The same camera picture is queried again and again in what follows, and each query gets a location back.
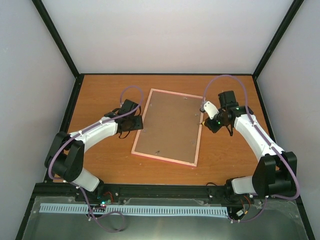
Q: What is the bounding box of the black enclosure post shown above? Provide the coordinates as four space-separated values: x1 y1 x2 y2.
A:
252 0 304 80
32 0 80 78

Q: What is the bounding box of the pink picture frame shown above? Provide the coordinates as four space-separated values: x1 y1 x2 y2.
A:
131 88 204 167

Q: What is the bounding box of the left controller board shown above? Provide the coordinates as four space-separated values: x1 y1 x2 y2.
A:
88 191 114 212

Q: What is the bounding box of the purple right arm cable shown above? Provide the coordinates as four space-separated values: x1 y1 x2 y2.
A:
201 74 301 223

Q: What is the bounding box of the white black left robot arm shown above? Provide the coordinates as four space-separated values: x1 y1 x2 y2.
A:
44 99 143 202

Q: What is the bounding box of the metal base plate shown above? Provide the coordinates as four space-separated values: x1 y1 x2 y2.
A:
17 197 313 240

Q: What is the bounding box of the black enclosure post right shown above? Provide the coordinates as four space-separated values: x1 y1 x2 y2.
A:
252 0 304 80

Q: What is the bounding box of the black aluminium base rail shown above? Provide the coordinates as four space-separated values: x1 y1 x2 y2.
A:
33 182 300 207

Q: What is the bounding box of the light blue cable duct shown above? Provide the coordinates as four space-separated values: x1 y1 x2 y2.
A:
38 203 228 218

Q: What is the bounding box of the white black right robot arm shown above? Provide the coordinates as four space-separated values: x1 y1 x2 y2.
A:
200 90 299 200

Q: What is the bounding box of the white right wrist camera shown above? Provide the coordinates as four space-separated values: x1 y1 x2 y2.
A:
199 100 219 120

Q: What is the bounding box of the right connector with wires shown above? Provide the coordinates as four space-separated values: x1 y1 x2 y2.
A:
236 193 254 220

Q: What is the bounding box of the black enclosure post left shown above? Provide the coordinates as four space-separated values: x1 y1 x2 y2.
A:
32 0 80 78

